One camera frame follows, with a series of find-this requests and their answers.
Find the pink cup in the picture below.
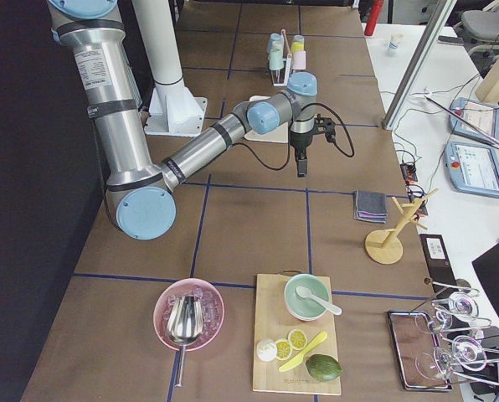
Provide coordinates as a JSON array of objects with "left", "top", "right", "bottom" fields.
[{"left": 291, "top": 50, "right": 306, "bottom": 71}]

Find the yellow plastic knife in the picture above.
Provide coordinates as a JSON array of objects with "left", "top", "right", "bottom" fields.
[{"left": 278, "top": 331, "right": 328, "bottom": 373}]

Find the near teach pendant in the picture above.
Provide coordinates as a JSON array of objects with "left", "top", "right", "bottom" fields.
[{"left": 445, "top": 142, "right": 499, "bottom": 198}]

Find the avocado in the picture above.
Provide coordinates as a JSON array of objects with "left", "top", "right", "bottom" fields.
[{"left": 306, "top": 354, "right": 342, "bottom": 382}]

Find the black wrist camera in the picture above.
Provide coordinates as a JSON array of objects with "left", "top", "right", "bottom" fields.
[{"left": 315, "top": 114, "right": 336, "bottom": 143}]

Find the aluminium frame post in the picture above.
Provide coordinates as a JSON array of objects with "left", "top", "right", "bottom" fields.
[{"left": 382, "top": 0, "right": 456, "bottom": 131}]

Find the teach pendant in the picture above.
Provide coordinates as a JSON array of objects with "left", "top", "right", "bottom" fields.
[
  {"left": 445, "top": 142, "right": 499, "bottom": 198},
  {"left": 449, "top": 97, "right": 499, "bottom": 139}
]

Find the grey folded cloth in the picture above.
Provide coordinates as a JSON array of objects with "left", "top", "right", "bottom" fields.
[{"left": 353, "top": 190, "right": 388, "bottom": 224}]

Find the green cup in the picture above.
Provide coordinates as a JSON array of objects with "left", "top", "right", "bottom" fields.
[{"left": 268, "top": 52, "right": 284, "bottom": 72}]

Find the black glass tray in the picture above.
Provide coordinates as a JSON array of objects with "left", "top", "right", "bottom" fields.
[{"left": 387, "top": 311, "right": 452, "bottom": 392}]

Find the light blue cup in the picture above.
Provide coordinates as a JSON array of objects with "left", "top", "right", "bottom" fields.
[{"left": 267, "top": 33, "right": 283, "bottom": 49}]

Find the wooden cutting board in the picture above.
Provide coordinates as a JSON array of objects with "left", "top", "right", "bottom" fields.
[{"left": 253, "top": 274, "right": 342, "bottom": 396}]

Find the metal ice scoop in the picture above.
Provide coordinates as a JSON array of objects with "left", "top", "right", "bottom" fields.
[{"left": 167, "top": 296, "right": 203, "bottom": 387}]

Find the white cup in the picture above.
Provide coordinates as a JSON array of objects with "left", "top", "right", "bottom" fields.
[{"left": 267, "top": 40, "right": 283, "bottom": 59}]

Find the lemon slice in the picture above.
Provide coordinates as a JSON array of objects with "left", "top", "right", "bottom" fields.
[
  {"left": 287, "top": 328, "right": 308, "bottom": 350},
  {"left": 275, "top": 338, "right": 292, "bottom": 361}
]

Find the green bowl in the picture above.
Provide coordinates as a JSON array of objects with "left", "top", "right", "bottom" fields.
[{"left": 284, "top": 274, "right": 332, "bottom": 322}]

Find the pink bowl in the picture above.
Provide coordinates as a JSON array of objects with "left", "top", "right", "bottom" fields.
[{"left": 153, "top": 278, "right": 224, "bottom": 352}]

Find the white spoon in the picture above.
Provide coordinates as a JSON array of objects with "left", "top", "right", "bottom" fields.
[{"left": 296, "top": 286, "right": 342, "bottom": 316}]

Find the yellow cup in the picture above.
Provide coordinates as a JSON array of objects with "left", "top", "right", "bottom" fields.
[{"left": 291, "top": 41, "right": 305, "bottom": 54}]

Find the grabber stick green handle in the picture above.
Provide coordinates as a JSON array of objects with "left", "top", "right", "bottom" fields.
[{"left": 413, "top": 93, "right": 499, "bottom": 150}]

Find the cream rabbit tray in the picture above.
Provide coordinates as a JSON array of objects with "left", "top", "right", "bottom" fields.
[{"left": 244, "top": 123, "right": 288, "bottom": 143}]

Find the wooden mug tree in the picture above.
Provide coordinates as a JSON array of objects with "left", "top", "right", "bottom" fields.
[{"left": 364, "top": 188, "right": 438, "bottom": 265}]

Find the far teach pendant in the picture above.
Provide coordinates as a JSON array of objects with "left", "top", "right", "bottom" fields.
[{"left": 449, "top": 97, "right": 499, "bottom": 139}]

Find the white wire cup rack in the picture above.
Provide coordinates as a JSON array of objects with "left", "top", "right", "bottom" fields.
[{"left": 270, "top": 29, "right": 292, "bottom": 87}]

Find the white garlic bulb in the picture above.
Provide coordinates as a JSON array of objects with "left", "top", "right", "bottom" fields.
[{"left": 255, "top": 338, "right": 277, "bottom": 363}]

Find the white pedestal column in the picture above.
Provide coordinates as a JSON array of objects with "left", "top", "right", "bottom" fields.
[{"left": 132, "top": 0, "right": 208, "bottom": 137}]

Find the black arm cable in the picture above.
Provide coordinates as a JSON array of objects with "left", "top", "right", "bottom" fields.
[{"left": 228, "top": 102, "right": 355, "bottom": 171}]

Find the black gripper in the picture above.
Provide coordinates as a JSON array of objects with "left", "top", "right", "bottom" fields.
[{"left": 290, "top": 130, "right": 313, "bottom": 178}]

